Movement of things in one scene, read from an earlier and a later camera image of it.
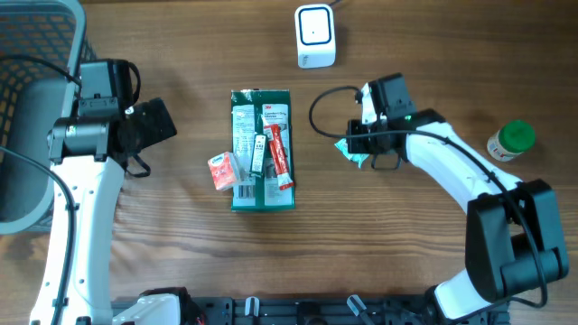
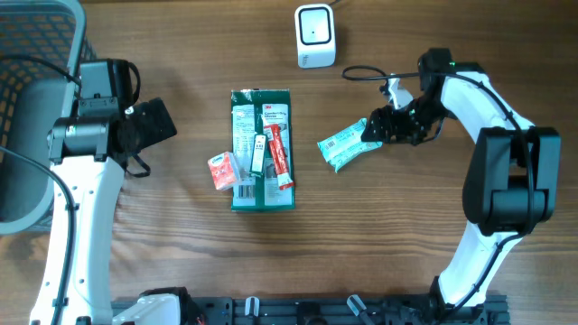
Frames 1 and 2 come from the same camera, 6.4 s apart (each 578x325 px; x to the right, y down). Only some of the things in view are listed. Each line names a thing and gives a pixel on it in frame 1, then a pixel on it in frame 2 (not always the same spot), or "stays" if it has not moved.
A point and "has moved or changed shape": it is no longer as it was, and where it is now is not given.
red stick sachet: [278, 157] stays
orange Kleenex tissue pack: [221, 166] stays
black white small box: [258, 154] stays
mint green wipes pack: [357, 157] has moved or changed shape
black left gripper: [158, 121] stays
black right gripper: [357, 145] → [390, 114]
